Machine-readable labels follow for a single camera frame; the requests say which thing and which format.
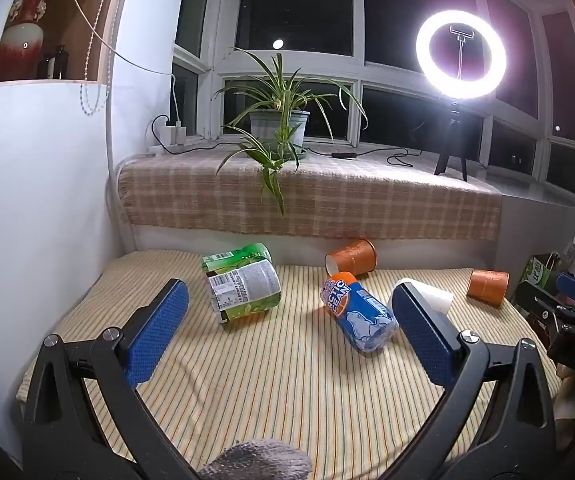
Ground blue orange Arctic Ocean cup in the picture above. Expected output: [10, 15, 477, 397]
[320, 272, 399, 353]

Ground orange paper cup far right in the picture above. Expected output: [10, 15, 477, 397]
[466, 270, 510, 307]

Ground white plastic cup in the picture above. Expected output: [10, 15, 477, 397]
[395, 278, 455, 315]

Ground grey gloved hand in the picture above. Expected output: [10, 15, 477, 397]
[198, 439, 313, 480]

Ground green white box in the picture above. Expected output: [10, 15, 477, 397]
[521, 252, 561, 289]

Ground striped bed mat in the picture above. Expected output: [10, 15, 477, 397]
[15, 248, 564, 476]

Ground plaid sill cloth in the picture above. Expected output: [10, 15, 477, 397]
[118, 151, 502, 242]

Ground white power adapter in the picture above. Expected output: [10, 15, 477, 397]
[158, 122, 187, 146]

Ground spider plant in pot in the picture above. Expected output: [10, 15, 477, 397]
[217, 47, 369, 214]

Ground dark small bottles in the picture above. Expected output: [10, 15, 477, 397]
[37, 44, 70, 79]

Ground red white vase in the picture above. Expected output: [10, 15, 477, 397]
[0, 0, 48, 81]

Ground orange paper cup near wall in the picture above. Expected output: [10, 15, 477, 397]
[324, 238, 377, 276]

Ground black cable with switch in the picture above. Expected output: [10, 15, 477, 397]
[144, 112, 424, 167]

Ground ring light on tripod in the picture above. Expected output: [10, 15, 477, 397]
[415, 10, 508, 180]

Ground bead string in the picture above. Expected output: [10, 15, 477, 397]
[79, 0, 122, 115]

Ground white hanging cable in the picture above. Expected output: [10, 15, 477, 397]
[62, 0, 179, 126]

